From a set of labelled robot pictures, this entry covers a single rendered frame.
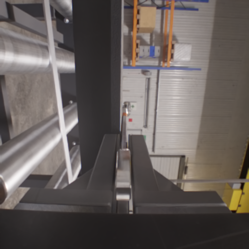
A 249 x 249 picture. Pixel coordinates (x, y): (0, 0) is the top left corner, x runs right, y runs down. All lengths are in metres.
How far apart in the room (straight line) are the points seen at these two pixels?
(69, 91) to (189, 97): 9.05
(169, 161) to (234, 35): 7.48
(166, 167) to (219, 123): 3.96
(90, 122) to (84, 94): 0.04
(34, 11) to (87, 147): 1.12
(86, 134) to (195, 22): 9.97
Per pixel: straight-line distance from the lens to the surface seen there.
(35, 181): 1.56
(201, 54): 10.06
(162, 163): 10.80
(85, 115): 0.26
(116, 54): 0.16
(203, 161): 11.60
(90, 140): 0.27
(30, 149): 0.56
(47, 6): 0.68
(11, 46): 0.48
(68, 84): 1.22
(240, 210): 9.14
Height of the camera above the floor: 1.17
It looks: level
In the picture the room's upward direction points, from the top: 91 degrees clockwise
